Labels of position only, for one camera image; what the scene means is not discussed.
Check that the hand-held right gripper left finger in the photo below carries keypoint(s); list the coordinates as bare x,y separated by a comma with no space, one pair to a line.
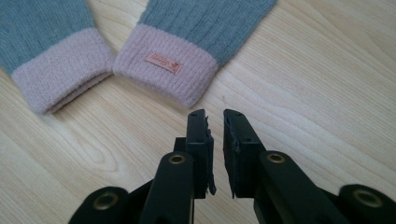
199,146

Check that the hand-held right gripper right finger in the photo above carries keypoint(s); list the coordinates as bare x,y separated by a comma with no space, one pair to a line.
241,155

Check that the teal knit glove labelled cuff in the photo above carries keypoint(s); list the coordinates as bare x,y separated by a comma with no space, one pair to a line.
174,40

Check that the teal knit glove plain cuff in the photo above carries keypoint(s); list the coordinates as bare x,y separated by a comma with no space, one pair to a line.
59,71

